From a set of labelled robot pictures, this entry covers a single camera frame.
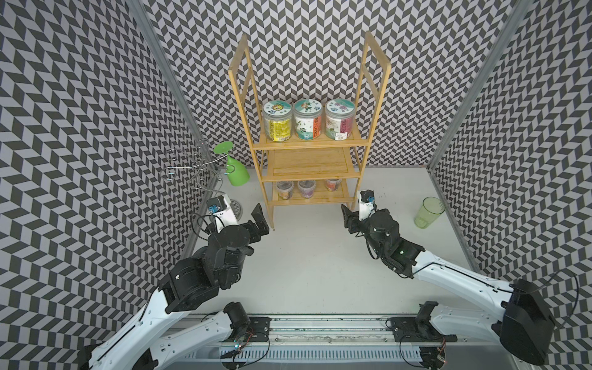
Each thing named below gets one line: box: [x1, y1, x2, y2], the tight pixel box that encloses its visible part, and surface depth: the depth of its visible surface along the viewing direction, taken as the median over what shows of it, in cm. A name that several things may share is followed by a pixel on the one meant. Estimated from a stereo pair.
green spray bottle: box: [213, 141, 250, 188], surface depth 88 cm
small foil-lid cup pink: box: [325, 178, 343, 192], surface depth 88 cm
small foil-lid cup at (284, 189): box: [275, 180, 295, 201], surface depth 85 cm
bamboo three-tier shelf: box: [228, 31, 391, 229], surface depth 80 cm
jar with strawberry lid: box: [292, 98, 323, 142], surface depth 63 cm
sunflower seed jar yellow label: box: [262, 99, 293, 143], surface depth 63 cm
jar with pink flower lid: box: [324, 98, 356, 142], surface depth 63 cm
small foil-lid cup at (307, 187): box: [297, 179, 317, 199], surface depth 85 cm
